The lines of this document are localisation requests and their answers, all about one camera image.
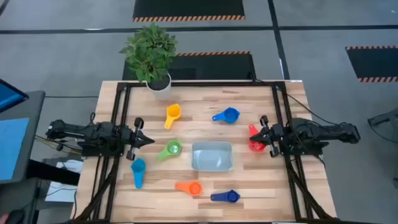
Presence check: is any black tripod base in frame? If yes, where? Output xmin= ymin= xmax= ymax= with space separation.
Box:
xmin=368 ymin=108 xmax=398 ymax=138

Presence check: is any black computer mouse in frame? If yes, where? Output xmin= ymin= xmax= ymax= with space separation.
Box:
xmin=4 ymin=208 xmax=25 ymax=224

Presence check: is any green leafy plant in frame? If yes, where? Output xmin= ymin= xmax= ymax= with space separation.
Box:
xmin=119 ymin=23 xmax=178 ymax=84

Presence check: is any cyan measuring cup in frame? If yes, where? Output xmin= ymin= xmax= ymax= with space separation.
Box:
xmin=130 ymin=157 xmax=147 ymax=190

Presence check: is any navy measuring cup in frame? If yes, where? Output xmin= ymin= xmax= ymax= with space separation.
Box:
xmin=210 ymin=189 xmax=241 ymax=204

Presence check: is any computer monitor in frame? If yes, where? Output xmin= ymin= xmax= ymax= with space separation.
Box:
xmin=0 ymin=79 xmax=30 ymax=113

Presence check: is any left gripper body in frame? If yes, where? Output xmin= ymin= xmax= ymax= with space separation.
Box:
xmin=123 ymin=116 xmax=146 ymax=161

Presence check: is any coloured cable bundle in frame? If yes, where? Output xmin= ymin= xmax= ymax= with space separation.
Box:
xmin=34 ymin=134 xmax=83 ymax=156

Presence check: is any blue sheet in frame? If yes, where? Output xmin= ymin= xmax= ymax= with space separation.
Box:
xmin=0 ymin=117 xmax=30 ymax=181

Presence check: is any blue measuring cup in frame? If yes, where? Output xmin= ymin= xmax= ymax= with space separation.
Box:
xmin=211 ymin=106 xmax=241 ymax=124

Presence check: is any grey plastic basket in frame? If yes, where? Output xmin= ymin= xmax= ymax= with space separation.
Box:
xmin=191 ymin=141 xmax=234 ymax=172

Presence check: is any grey desk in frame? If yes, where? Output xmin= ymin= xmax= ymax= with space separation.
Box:
xmin=0 ymin=90 xmax=46 ymax=184

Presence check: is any black hazard-striped floor mat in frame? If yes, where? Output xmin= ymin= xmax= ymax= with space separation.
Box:
xmin=345 ymin=45 xmax=398 ymax=83
xmin=122 ymin=51 xmax=257 ymax=81
xmin=132 ymin=0 xmax=246 ymax=22

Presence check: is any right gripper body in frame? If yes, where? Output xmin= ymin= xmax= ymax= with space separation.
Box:
xmin=260 ymin=114 xmax=284 ymax=158

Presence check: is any red measuring cup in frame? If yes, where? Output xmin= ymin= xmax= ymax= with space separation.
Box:
xmin=248 ymin=124 xmax=267 ymax=152

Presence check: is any yellow measuring cup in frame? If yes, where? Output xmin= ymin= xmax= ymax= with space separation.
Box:
xmin=164 ymin=103 xmax=182 ymax=130

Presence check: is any orange measuring cup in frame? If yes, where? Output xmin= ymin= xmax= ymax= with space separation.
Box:
xmin=174 ymin=181 xmax=204 ymax=197

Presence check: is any black power cable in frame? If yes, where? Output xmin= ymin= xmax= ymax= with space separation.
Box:
xmin=248 ymin=72 xmax=346 ymax=127

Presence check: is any green measuring cup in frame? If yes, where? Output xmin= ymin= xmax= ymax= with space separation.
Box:
xmin=156 ymin=139 xmax=183 ymax=161

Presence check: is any black desk leg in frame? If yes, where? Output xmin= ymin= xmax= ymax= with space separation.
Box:
xmin=26 ymin=158 xmax=81 ymax=187

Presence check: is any black aluminium table frame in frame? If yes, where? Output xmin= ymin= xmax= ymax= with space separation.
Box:
xmin=73 ymin=80 xmax=338 ymax=224

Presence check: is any white plant pot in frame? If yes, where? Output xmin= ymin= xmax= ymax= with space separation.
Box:
xmin=145 ymin=73 xmax=172 ymax=101

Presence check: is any white paper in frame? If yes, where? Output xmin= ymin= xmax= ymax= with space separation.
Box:
xmin=45 ymin=159 xmax=84 ymax=203

